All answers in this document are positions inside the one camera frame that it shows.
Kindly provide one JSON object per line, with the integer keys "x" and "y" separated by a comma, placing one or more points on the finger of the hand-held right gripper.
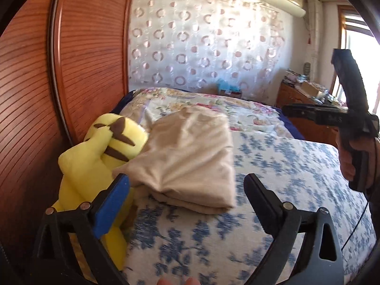
{"x": 314, "y": 112}

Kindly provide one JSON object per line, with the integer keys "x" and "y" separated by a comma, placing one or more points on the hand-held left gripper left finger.
{"x": 111, "y": 210}

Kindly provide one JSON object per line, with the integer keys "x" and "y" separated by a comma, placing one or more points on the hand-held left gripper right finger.
{"x": 261, "y": 202}

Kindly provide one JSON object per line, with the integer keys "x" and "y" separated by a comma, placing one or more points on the beige printed t-shirt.
{"x": 184, "y": 160}

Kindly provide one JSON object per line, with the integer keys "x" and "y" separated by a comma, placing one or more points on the person's right hand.
{"x": 346, "y": 163}

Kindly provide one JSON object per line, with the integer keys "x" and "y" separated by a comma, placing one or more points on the person's left hand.
{"x": 190, "y": 282}

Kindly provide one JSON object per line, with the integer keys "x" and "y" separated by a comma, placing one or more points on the wooden cabinet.
{"x": 311, "y": 130}

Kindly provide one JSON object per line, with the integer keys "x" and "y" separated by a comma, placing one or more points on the open cardboard box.
{"x": 310, "y": 88}

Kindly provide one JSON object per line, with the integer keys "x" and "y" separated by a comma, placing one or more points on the pile of papers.
{"x": 292, "y": 77}

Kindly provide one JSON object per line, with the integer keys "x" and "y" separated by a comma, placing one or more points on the dark oval fan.
{"x": 306, "y": 69}

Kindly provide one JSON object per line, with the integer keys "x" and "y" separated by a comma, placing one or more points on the yellow plush toy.
{"x": 89, "y": 160}

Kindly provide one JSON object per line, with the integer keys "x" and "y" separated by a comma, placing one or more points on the floral quilt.
{"x": 237, "y": 112}

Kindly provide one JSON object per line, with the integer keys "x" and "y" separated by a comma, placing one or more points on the white window curtain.
{"x": 314, "y": 20}

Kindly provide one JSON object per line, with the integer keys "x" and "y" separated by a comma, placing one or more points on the blue package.
{"x": 228, "y": 86}

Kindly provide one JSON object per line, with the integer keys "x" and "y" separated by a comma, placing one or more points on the circle patterned sheer curtain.
{"x": 207, "y": 35}

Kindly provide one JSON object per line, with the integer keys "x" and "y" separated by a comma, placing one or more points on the wooden slatted wardrobe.
{"x": 89, "y": 50}

